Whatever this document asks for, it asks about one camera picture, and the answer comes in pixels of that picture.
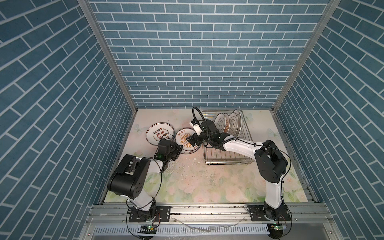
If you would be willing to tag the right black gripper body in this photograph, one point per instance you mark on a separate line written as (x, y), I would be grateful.
(201, 138)

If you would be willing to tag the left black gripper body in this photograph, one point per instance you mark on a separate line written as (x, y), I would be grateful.
(174, 151)

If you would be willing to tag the large plate green rim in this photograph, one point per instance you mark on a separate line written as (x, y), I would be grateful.
(159, 131)

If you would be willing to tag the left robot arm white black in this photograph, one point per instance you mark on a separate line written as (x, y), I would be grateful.
(129, 177)

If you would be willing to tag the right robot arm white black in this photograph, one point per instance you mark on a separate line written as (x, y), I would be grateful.
(271, 163)

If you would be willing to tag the left green circuit board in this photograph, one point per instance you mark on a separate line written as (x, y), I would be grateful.
(151, 230)

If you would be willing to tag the green circuit board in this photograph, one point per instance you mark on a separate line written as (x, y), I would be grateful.
(277, 228)
(151, 230)

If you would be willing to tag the right green circuit board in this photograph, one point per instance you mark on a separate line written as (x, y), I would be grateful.
(277, 228)

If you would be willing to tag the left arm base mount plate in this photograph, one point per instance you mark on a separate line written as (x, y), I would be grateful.
(159, 214)

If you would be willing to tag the white slotted cable duct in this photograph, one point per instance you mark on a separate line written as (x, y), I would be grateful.
(181, 230)

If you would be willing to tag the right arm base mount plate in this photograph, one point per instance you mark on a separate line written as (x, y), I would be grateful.
(258, 213)

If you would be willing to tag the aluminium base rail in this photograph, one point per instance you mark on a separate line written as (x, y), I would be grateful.
(117, 214)

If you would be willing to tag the left aluminium corner post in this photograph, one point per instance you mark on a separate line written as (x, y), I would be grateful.
(95, 27)

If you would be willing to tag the aluminium corner post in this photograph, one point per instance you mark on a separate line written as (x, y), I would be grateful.
(95, 27)
(319, 28)

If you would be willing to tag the right aluminium corner post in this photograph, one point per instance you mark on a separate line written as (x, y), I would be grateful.
(319, 28)

